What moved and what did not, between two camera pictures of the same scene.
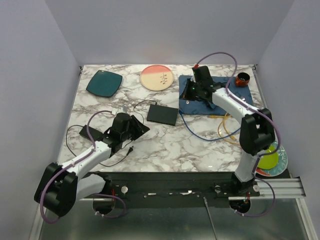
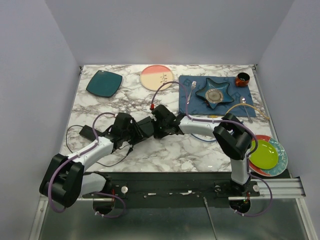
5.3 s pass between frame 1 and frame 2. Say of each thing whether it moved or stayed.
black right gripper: moved
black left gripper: stayed
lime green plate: stayed
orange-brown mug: stayed
